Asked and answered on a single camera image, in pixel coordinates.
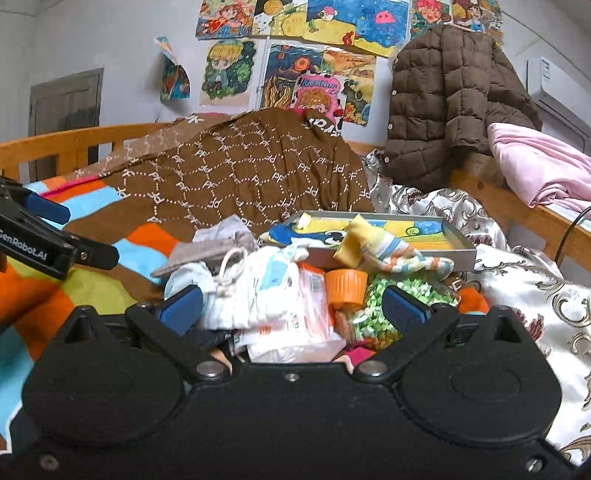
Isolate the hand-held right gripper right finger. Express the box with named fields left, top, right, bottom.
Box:
left=353, top=285, right=533, bottom=387

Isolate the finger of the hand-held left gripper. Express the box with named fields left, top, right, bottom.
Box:
left=0, top=174, right=72, bottom=225
left=44, top=222, right=121, bottom=272

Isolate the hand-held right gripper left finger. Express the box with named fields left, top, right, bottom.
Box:
left=60, top=285, right=232, bottom=387

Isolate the grey drawstring pouch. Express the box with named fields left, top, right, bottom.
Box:
left=150, top=232, right=260, bottom=278

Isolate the yellow striped sock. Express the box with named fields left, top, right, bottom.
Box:
left=333, top=214, right=456, bottom=283

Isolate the grey tray with drawn lining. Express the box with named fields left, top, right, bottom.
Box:
left=277, top=210, right=477, bottom=274

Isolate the green and white candy bag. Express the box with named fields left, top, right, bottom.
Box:
left=352, top=272, right=461, bottom=344

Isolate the colourful striped blanket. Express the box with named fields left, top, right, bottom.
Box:
left=0, top=178, right=208, bottom=455

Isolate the orange bottle cap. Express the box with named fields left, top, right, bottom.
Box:
left=324, top=269, right=370, bottom=306

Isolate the pale grey cloth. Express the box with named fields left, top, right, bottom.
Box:
left=192, top=216, right=257, bottom=246

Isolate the white plastic bag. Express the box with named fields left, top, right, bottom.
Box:
left=203, top=244, right=347, bottom=364

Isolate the grey door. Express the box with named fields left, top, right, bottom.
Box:
left=28, top=67, right=105, bottom=140

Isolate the white floral satin quilt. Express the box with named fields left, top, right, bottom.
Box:
left=364, top=148, right=591, bottom=468

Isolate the blue cartoon print cloth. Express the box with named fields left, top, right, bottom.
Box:
left=257, top=224, right=349, bottom=252

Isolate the brown patterned blanket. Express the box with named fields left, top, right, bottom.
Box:
left=76, top=108, right=376, bottom=243

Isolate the pink cloth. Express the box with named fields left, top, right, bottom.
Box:
left=487, top=122, right=591, bottom=209

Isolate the brown puffer jacket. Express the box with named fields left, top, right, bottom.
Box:
left=382, top=24, right=544, bottom=193

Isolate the white air conditioner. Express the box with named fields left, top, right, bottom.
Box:
left=526, top=56, right=591, bottom=155

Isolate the black cable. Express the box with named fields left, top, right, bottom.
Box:
left=553, top=205, right=591, bottom=274

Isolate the cluster of drawn wall posters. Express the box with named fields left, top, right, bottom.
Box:
left=154, top=0, right=505, bottom=134

